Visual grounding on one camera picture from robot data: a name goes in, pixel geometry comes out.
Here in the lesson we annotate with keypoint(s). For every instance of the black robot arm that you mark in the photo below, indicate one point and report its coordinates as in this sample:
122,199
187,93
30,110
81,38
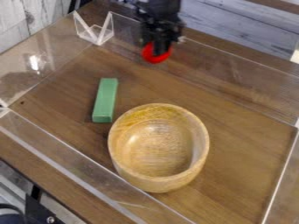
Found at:
159,8

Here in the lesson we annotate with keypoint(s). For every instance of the green rectangular block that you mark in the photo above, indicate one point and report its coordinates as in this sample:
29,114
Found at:
106,100

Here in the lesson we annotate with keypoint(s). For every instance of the clear acrylic barrier wall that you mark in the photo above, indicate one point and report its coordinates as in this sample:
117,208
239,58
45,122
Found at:
247,103

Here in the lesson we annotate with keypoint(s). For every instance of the red plush strawberry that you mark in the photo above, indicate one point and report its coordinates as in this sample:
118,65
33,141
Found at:
147,53

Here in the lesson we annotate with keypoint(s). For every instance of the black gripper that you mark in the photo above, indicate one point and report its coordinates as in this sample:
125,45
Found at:
161,30

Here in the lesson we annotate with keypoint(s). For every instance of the black clamp under table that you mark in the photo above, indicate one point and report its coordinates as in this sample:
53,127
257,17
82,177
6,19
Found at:
35,213

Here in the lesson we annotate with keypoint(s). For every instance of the wooden bowl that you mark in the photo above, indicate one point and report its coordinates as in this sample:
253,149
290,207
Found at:
159,145

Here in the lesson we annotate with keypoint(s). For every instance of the clear acrylic corner bracket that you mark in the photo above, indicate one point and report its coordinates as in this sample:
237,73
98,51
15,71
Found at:
95,34

